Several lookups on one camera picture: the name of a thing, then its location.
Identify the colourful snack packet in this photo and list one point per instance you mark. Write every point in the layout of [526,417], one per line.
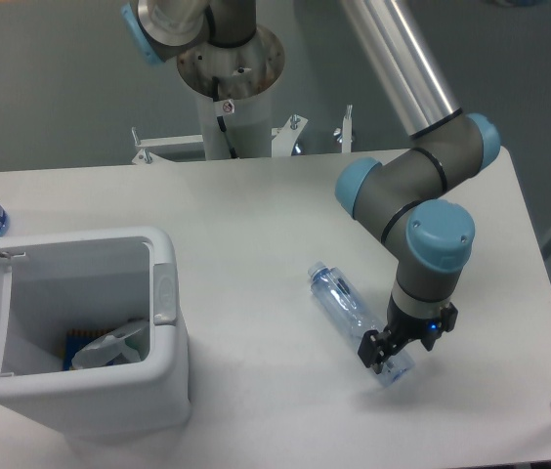
[76,340]

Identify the clear plastic water bottle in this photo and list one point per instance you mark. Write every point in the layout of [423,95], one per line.
[351,316]

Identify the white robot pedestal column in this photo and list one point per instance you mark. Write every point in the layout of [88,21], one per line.
[234,82]

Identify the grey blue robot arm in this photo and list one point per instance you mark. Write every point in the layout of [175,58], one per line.
[401,202]

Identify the white plastic trash can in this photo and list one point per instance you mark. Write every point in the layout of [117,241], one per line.
[95,280]

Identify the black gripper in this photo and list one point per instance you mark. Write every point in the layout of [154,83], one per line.
[379,350]

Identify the clear printed plastic wrapper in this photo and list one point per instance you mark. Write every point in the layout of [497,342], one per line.
[128,343]

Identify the white metal table bracket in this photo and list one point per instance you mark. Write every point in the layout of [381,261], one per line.
[224,141]

